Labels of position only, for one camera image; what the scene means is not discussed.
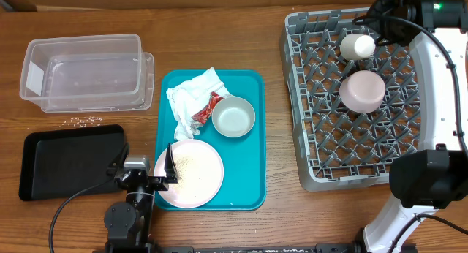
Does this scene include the white cup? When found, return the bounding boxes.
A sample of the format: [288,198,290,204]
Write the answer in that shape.
[340,34,376,60]

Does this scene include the red snack wrapper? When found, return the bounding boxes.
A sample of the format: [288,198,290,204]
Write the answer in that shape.
[192,91,224,125]

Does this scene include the white napkin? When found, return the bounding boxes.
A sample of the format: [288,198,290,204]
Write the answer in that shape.
[166,67,231,141]

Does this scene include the grey bowl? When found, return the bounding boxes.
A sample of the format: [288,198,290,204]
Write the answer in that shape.
[211,96,256,138]

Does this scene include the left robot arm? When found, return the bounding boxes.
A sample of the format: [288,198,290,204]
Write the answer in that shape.
[104,144,178,253]

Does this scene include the pink plate with rice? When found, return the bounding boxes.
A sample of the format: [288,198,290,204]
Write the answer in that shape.
[158,139,224,209]

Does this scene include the spilled rice grains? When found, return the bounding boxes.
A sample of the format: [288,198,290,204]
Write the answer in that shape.
[57,116,103,129]

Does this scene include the teal plastic tray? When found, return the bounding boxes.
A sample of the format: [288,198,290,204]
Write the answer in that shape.
[155,69,267,211]

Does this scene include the black tray bin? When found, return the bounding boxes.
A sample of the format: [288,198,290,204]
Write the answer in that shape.
[18,124,129,201]

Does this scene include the clear plastic bin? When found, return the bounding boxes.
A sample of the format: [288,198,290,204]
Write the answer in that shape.
[19,34,155,113]

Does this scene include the grey dish rack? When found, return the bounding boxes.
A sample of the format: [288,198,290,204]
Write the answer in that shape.
[279,8,420,192]

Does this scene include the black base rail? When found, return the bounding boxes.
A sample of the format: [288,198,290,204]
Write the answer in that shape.
[93,242,366,253]

